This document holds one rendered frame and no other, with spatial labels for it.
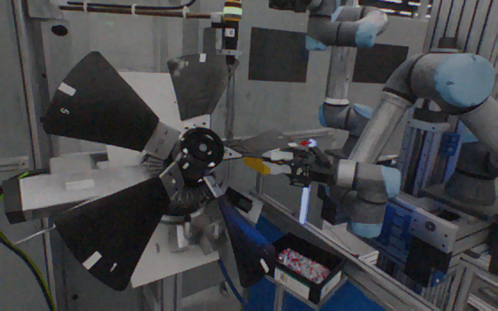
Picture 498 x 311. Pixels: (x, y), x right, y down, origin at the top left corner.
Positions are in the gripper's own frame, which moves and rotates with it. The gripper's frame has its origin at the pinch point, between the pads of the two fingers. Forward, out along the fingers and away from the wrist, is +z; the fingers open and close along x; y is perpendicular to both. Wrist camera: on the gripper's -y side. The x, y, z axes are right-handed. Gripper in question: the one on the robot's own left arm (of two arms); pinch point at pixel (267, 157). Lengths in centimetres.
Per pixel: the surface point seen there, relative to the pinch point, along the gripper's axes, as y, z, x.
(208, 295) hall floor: -52, 48, 123
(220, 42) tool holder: 2.0, 13.4, -31.3
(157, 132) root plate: 15.6, 25.0, -9.2
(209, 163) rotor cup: 16.2, 10.3, -3.3
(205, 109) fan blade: 2.6, 17.9, -12.9
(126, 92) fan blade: 17.5, 31.4, -19.3
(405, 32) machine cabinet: -450, -67, -22
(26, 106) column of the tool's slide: 5, 84, -7
